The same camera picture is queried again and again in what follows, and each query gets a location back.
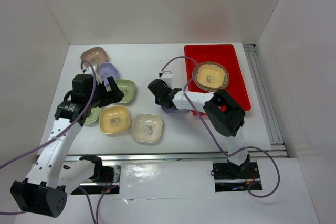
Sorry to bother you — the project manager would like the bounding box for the aluminium rail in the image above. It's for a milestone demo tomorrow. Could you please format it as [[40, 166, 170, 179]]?
[[243, 44, 288, 158], [65, 149, 288, 162]]

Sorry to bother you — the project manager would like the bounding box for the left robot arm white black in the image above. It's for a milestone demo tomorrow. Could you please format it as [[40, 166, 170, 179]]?
[[10, 74, 124, 218]]

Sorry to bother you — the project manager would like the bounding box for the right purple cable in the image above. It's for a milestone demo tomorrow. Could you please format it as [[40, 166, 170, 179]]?
[[160, 56, 281, 199]]

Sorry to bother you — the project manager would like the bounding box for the aluminium rail right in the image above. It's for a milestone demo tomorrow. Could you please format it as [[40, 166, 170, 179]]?
[[243, 44, 288, 158]]

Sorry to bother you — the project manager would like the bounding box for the beige square panda plate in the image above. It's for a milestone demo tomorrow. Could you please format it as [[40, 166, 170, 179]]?
[[131, 114, 163, 143]]

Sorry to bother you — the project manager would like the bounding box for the pink square panda plate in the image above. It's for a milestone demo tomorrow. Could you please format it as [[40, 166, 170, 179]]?
[[80, 47, 108, 65]]

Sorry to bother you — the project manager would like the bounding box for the purple square plate back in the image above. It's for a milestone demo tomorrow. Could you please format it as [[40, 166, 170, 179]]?
[[97, 62, 119, 84]]

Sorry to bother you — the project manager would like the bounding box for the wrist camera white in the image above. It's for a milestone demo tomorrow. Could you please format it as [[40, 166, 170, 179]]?
[[159, 71, 173, 88], [81, 65, 103, 84]]

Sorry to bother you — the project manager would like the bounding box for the purple square plate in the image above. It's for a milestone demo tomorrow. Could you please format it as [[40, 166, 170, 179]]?
[[97, 62, 119, 84], [161, 106, 188, 115]]

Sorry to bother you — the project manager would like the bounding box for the yellow square plate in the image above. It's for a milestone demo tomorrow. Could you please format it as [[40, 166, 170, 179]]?
[[99, 105, 130, 134], [196, 64, 225, 88]]

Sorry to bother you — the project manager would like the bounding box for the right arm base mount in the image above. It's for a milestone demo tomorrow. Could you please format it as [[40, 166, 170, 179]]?
[[210, 162, 263, 192]]

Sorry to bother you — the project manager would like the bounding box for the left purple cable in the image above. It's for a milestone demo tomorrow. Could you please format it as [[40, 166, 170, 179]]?
[[0, 60, 120, 224]]

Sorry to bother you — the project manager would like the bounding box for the aluminium rail front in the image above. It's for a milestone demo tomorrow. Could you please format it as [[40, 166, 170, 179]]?
[[65, 149, 288, 162]]

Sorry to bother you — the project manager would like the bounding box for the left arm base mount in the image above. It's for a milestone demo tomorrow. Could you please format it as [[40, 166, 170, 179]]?
[[80, 164, 121, 195]]

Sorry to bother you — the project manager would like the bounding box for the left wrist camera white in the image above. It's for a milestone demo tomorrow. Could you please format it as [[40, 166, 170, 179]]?
[[81, 65, 103, 84]]

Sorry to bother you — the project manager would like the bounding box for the red plastic bin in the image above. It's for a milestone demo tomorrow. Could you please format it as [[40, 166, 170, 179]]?
[[184, 44, 251, 111]]

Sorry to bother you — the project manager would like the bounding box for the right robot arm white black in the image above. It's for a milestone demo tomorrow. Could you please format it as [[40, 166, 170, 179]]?
[[148, 79, 250, 178]]

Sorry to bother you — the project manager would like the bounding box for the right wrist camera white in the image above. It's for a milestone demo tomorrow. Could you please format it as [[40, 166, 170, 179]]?
[[159, 71, 173, 88]]

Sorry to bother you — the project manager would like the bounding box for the purple cable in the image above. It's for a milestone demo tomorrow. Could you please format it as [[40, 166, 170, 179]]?
[[0, 60, 120, 224], [160, 56, 281, 199]]

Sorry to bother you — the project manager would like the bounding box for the green square plate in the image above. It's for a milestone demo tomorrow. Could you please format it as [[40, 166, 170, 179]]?
[[85, 107, 103, 124], [116, 79, 136, 104]]

